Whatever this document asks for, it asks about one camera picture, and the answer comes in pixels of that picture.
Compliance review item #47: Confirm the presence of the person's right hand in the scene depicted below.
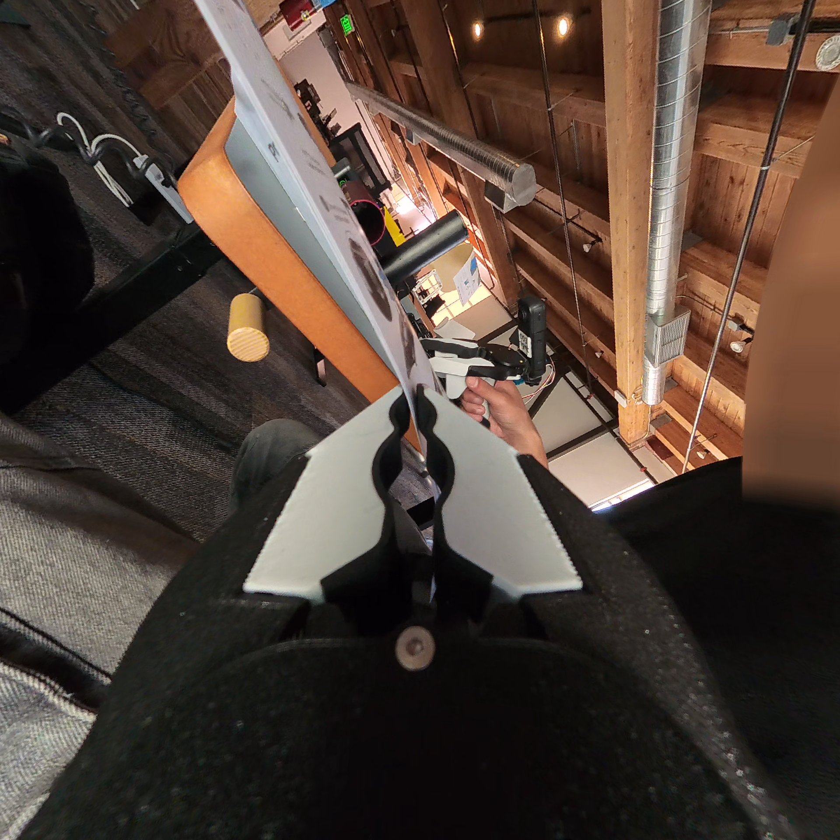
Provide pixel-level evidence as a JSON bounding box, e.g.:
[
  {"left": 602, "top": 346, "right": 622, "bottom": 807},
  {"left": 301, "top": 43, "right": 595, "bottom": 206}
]
[{"left": 459, "top": 377, "right": 539, "bottom": 450}]

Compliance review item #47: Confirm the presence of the white cable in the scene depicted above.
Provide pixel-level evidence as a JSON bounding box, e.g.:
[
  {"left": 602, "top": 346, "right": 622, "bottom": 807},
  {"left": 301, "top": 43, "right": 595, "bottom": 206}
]
[{"left": 56, "top": 112, "right": 148, "bottom": 207}]

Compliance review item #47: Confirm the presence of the white power strip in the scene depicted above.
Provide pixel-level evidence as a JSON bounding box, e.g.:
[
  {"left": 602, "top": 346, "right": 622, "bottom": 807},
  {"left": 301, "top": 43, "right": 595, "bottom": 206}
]
[{"left": 134, "top": 154, "right": 196, "bottom": 225}]

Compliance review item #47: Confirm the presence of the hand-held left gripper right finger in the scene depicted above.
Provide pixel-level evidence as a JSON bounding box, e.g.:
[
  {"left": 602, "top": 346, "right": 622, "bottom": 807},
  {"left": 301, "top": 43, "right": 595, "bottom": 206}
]
[{"left": 415, "top": 382, "right": 585, "bottom": 621}]

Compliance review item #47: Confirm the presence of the grey shoe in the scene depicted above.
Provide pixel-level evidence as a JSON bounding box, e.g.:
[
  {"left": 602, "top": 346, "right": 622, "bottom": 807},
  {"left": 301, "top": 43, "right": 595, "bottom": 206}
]
[{"left": 230, "top": 419, "right": 324, "bottom": 509}]

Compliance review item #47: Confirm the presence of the white wall poster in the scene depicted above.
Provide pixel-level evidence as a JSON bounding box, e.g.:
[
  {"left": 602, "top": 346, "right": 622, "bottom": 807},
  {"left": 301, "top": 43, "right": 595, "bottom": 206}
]
[{"left": 453, "top": 252, "right": 484, "bottom": 307}]

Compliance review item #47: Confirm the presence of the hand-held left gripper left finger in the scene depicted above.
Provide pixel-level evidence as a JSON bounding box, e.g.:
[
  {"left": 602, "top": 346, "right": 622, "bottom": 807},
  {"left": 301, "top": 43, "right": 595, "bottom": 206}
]
[{"left": 243, "top": 384, "right": 414, "bottom": 603}]

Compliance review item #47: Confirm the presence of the printed instruction manual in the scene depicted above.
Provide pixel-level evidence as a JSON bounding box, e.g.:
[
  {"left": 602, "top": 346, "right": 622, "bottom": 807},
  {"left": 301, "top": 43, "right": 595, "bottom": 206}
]
[{"left": 193, "top": 0, "right": 454, "bottom": 500}]

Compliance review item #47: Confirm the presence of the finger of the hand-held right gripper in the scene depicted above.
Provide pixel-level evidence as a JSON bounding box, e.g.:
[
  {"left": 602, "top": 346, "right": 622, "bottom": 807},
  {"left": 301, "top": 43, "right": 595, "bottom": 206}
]
[
  {"left": 430, "top": 357, "right": 490, "bottom": 401},
  {"left": 420, "top": 336, "right": 496, "bottom": 363}
]

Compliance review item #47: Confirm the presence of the red metal tube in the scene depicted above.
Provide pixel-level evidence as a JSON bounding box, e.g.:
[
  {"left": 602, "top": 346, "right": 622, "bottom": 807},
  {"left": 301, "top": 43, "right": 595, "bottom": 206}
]
[{"left": 346, "top": 182, "right": 389, "bottom": 249}]

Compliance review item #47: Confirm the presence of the black backpack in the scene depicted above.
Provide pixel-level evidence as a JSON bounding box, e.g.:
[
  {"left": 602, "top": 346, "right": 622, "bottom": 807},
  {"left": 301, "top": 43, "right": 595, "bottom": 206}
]
[{"left": 0, "top": 128, "right": 96, "bottom": 368}]

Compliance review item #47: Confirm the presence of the round wooden peg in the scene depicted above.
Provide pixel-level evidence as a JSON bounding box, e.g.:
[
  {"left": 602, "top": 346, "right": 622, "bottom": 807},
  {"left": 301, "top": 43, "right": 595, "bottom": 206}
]
[{"left": 226, "top": 293, "right": 271, "bottom": 363}]

